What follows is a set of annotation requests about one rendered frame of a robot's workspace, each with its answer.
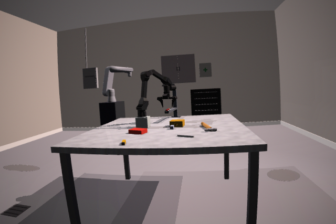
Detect red rectangular block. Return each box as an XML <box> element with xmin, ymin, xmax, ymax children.
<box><xmin>128</xmin><ymin>127</ymin><xmax>147</xmax><ymax>134</ymax></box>

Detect hammer with orange handle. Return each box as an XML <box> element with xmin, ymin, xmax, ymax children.
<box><xmin>201</xmin><ymin>122</ymin><xmax>217</xmax><ymax>131</ymax></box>

